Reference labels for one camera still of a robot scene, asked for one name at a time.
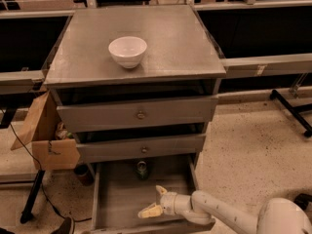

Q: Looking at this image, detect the white ceramic bowl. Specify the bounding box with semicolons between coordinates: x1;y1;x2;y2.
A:
108;36;147;68

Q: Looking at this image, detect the grey railing right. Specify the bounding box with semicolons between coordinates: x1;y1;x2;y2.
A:
221;54;312;79

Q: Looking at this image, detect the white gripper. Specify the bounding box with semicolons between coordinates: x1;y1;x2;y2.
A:
137;185;192;218

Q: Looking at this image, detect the grey middle drawer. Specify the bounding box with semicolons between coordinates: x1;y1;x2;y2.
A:
77;134;206;163

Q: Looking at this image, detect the grey drawer cabinet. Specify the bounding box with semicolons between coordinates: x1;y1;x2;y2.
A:
43;4;227;234

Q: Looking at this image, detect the grey top drawer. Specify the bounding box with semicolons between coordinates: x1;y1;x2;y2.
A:
58;96;218;133

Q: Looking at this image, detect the green soda can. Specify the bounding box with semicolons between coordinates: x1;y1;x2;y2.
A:
136;161;149;180

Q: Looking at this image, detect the grey bottom drawer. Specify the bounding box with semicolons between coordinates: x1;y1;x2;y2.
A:
91;155;215;234

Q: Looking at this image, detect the dark can on floor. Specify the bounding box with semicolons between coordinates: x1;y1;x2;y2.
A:
74;164;94;186

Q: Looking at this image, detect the black stand leg left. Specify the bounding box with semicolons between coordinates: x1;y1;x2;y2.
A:
20;170;45;224

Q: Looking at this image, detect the black cable on floor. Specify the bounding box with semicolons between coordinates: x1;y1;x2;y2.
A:
9;122;93;223

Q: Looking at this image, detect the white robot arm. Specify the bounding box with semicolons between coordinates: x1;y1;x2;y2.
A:
137;185;312;234

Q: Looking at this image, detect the black caster wheel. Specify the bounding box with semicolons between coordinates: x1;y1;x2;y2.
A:
294;193;312;211

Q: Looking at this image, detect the grey drawer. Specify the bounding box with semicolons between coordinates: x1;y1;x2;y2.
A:
91;155;215;234
58;96;218;133
77;134;206;163

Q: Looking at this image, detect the grey railing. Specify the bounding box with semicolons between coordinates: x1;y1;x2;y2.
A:
221;54;312;79
0;70;45;95

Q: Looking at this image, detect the brown cardboard box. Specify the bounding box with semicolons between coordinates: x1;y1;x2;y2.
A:
11;92;80;171

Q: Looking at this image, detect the grey railing left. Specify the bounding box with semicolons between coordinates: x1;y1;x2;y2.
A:
0;70;45;95

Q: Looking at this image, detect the black stand leg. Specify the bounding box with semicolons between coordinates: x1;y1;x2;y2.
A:
20;170;45;224
269;90;312;137

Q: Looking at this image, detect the black stand leg right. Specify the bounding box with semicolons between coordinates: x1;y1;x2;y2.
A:
269;90;312;137

